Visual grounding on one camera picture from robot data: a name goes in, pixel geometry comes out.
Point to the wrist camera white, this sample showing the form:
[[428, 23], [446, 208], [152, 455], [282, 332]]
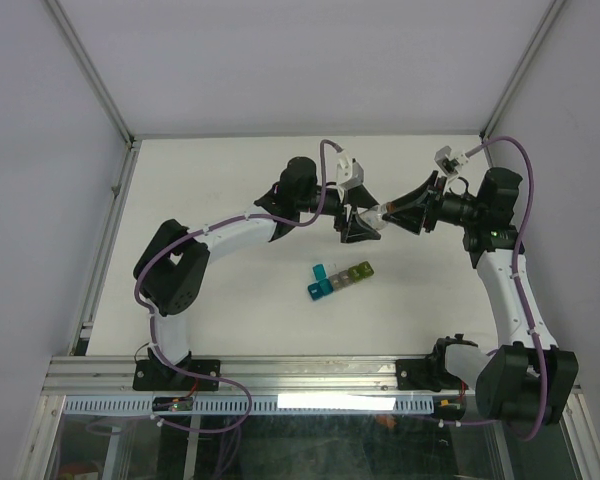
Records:
[[349, 172], [450, 162]]

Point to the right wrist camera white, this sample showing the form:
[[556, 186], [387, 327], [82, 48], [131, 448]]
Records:
[[450, 162]]

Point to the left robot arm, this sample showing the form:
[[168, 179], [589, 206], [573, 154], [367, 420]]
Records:
[[170, 271]]

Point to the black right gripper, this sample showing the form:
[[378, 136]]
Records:
[[409, 218]]

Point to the right aluminium frame post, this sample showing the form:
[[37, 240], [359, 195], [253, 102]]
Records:
[[533, 47]]

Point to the left aluminium frame post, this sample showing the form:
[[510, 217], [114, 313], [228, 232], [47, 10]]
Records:
[[78, 51]]

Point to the grey slotted cable duct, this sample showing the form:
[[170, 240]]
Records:
[[221, 405]]

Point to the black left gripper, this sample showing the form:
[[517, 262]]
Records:
[[354, 229]]

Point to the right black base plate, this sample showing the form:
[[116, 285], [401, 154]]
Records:
[[438, 374]]

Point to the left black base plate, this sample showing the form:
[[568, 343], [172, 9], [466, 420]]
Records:
[[152, 375]]

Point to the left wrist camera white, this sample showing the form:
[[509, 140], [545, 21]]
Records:
[[349, 172]]

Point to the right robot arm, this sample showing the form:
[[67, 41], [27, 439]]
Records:
[[528, 379]]

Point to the aluminium frame post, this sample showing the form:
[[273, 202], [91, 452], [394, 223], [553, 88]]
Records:
[[533, 47], [78, 51]]

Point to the multicolour weekly pill organizer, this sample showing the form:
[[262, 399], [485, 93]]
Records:
[[325, 284]]

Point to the clear pill bottle with capsules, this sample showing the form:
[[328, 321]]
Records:
[[374, 217]]

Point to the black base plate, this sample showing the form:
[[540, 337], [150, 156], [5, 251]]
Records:
[[438, 374], [152, 375]]

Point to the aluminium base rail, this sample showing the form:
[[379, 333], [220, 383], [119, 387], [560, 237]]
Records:
[[261, 375]]

